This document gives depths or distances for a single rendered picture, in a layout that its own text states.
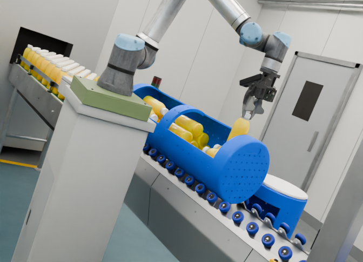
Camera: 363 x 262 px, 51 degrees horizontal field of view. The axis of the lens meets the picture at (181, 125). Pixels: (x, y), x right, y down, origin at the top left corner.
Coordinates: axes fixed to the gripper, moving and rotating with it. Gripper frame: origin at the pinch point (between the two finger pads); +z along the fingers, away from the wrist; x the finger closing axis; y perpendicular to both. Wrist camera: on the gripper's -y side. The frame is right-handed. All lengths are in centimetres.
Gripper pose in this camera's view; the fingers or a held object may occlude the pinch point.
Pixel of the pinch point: (246, 114)
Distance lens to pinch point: 161.8
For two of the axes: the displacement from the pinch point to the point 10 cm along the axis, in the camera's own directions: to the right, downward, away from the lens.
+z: -3.5, 9.2, 1.5
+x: 7.4, 1.8, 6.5
